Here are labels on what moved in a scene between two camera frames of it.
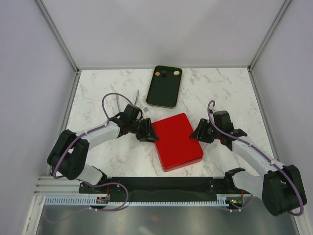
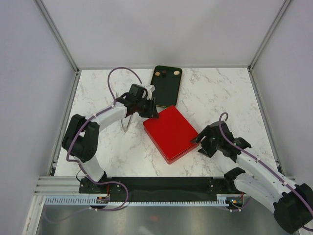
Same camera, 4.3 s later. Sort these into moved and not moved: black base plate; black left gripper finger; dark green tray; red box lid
Moved: red box lid; black left gripper finger
Not moved: black base plate; dark green tray
